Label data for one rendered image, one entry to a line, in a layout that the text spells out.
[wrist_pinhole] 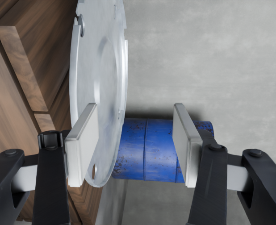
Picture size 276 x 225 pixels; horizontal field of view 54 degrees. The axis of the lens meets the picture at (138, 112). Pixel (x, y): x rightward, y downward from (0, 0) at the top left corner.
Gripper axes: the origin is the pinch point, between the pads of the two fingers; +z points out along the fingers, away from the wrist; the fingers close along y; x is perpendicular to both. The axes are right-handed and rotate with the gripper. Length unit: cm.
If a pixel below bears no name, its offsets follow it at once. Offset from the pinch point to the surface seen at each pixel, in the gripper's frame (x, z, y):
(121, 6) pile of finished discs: 10.4, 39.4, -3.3
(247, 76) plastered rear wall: -38, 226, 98
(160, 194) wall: -200, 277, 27
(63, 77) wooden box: 1.6, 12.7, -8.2
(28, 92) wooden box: 1.2, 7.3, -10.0
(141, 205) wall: -206, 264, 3
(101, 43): 4.8, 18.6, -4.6
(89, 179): -9.6, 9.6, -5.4
